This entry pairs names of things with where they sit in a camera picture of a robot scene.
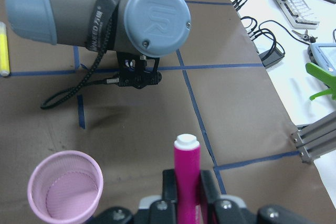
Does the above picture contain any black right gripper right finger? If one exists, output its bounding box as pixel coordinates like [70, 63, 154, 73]
[199, 170, 220, 223]

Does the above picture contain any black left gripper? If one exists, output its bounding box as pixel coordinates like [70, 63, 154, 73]
[117, 52, 162, 89]

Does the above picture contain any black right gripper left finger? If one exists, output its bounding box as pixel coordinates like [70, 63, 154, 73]
[162, 169, 177, 203]

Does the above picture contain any pink marker pen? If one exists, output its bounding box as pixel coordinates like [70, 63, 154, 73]
[174, 134, 201, 223]

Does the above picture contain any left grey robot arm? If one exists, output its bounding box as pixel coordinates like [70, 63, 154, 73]
[5, 0, 191, 89]

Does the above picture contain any pink mesh cup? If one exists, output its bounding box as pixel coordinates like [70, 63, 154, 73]
[27, 151, 103, 223]

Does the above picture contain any yellow marker pen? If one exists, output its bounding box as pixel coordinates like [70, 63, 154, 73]
[0, 22, 10, 77]

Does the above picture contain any black power adapter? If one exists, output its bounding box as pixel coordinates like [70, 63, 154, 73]
[259, 48, 285, 69]

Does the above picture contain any green plastic clamp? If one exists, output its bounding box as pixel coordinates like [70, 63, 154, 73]
[306, 62, 335, 101]

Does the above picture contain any white keyboard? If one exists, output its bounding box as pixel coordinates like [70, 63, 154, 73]
[275, 0, 320, 29]

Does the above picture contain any blue teach pendant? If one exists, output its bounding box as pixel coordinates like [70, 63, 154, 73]
[308, 42, 335, 76]

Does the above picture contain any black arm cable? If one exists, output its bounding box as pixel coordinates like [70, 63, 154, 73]
[40, 8, 121, 110]

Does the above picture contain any aluminium frame post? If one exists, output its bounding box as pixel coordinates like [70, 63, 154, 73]
[290, 111, 335, 163]

